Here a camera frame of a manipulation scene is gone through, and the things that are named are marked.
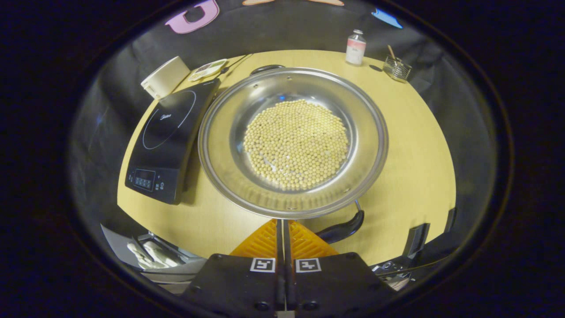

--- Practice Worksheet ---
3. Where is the pile of yellow soybeans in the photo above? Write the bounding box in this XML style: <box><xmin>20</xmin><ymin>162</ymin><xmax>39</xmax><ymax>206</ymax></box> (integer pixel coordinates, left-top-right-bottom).
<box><xmin>243</xmin><ymin>99</ymin><xmax>350</xmax><ymax>191</ymax></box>

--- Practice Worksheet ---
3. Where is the black power cable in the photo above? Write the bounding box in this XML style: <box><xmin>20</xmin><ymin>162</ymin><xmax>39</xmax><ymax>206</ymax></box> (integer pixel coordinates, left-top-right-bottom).
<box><xmin>219</xmin><ymin>53</ymin><xmax>253</xmax><ymax>75</ymax></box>

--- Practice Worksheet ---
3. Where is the clear bottle with pink label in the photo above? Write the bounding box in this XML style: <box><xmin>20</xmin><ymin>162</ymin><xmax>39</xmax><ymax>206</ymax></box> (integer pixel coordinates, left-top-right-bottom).
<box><xmin>345</xmin><ymin>29</ymin><xmax>367</xmax><ymax>66</ymax></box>

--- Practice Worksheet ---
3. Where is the metal wire holder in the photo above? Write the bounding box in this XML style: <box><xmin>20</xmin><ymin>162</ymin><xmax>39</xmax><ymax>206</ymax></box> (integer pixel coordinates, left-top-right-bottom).
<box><xmin>383</xmin><ymin>56</ymin><xmax>412</xmax><ymax>83</ymax></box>

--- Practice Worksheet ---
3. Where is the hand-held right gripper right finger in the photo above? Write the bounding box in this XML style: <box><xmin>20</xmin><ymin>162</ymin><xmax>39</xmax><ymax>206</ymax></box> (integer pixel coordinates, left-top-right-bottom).
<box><xmin>284</xmin><ymin>219</ymin><xmax>396</xmax><ymax>315</ymax></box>

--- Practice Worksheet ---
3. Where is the black metal bracket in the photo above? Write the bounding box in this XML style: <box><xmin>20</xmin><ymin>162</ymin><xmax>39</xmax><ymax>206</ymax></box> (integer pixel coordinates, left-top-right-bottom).
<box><xmin>371</xmin><ymin>207</ymin><xmax>457</xmax><ymax>283</ymax></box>

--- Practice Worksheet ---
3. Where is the white divided plate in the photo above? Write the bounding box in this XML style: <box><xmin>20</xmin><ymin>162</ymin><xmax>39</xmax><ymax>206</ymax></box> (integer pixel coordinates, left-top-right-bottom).
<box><xmin>188</xmin><ymin>59</ymin><xmax>228</xmax><ymax>82</ymax></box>

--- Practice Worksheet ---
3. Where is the white toaster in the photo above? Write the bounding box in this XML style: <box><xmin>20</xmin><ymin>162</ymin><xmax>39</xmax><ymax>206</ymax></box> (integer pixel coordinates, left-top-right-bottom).
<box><xmin>140</xmin><ymin>56</ymin><xmax>191</xmax><ymax>100</ymax></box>

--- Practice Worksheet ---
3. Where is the stainless steel pot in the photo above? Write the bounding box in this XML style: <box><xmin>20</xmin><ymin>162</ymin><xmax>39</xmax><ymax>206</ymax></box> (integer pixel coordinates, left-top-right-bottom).
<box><xmin>198</xmin><ymin>64</ymin><xmax>389</xmax><ymax>246</ymax></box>

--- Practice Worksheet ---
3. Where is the black induction cooktop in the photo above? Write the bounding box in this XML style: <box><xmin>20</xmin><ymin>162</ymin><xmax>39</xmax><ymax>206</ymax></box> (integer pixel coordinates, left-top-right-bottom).
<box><xmin>125</xmin><ymin>79</ymin><xmax>221</xmax><ymax>205</ymax></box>

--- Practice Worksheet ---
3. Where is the white crumpled cloth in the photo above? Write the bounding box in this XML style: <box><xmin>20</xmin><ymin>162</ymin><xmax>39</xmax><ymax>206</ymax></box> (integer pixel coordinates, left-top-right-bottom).
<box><xmin>127</xmin><ymin>241</ymin><xmax>179</xmax><ymax>270</ymax></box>

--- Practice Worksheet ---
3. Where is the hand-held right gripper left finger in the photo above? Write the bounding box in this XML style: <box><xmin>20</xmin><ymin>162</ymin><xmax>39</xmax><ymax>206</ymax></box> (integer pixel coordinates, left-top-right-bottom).
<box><xmin>183</xmin><ymin>219</ymin><xmax>285</xmax><ymax>315</ymax></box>

